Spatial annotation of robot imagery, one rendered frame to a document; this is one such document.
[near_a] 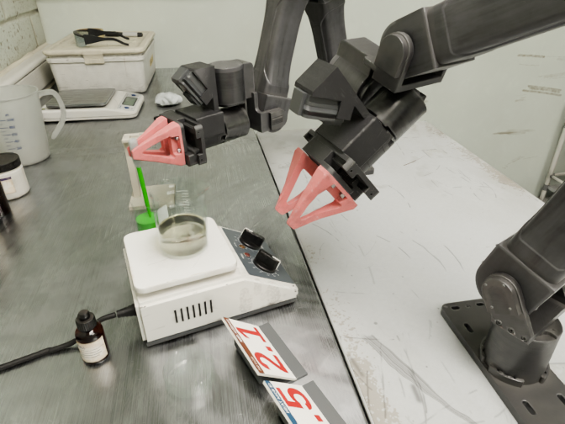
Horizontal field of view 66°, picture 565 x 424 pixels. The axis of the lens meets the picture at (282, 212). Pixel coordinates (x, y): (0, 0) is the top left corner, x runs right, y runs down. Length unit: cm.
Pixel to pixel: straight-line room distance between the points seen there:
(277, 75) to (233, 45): 114
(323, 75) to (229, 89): 29
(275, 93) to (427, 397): 52
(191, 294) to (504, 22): 41
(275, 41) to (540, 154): 215
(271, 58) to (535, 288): 53
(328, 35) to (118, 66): 86
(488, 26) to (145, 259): 43
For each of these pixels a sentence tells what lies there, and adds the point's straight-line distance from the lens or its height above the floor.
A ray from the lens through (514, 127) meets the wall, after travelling 257.
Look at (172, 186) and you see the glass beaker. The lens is 55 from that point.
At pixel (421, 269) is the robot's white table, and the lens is 68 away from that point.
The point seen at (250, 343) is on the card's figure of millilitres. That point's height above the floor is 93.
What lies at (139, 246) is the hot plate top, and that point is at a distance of 57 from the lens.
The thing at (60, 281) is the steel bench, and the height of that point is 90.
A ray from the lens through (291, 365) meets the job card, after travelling 52.
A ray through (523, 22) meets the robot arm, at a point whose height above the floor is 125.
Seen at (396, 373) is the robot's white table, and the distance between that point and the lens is 53.
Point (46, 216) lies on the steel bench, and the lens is 88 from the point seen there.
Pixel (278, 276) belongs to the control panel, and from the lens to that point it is 57.
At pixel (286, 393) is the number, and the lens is 47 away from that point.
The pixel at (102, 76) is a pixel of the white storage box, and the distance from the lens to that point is 158.
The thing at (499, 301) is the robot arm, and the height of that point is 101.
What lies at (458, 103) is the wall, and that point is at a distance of 233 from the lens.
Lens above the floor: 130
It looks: 31 degrees down
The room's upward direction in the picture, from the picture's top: straight up
